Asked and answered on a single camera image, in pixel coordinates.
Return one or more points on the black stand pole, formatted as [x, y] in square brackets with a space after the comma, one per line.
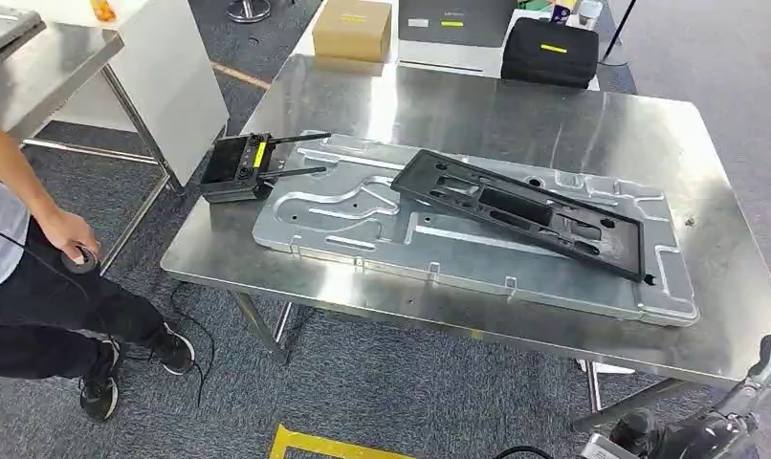
[620, 28]

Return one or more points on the grey tray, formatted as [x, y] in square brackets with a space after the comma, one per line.
[5, 32]

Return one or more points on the stamped sheet metal panel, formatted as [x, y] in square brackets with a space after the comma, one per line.
[461, 260]

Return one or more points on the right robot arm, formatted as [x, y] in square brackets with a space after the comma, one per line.
[677, 443]

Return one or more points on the white cabinet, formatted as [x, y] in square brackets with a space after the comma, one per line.
[170, 95]

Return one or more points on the chrome stool base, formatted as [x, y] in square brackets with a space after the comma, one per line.
[248, 10]

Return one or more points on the small bottle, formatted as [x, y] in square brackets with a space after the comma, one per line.
[590, 14]

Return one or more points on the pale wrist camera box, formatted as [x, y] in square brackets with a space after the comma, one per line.
[604, 448]

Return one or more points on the steel side table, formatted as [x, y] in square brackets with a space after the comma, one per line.
[43, 82]

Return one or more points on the person's left hand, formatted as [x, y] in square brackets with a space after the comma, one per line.
[68, 231]

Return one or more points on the person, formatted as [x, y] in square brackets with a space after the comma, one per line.
[18, 317]

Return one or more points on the black plastic frame panel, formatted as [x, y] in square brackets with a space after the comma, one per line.
[525, 212]

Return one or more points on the steel work table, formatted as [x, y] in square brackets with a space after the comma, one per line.
[499, 114]

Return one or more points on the cardboard box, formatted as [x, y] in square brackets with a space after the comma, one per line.
[350, 32]

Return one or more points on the dark grey laptop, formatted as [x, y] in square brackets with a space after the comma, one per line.
[455, 25]

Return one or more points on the black carry case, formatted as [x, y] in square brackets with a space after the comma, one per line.
[550, 57]

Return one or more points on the black tape roll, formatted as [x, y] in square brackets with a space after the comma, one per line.
[72, 266]

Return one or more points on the orange item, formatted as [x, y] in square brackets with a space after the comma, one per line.
[103, 10]

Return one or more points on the black remote controller with antennas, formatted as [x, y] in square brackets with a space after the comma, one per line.
[230, 165]

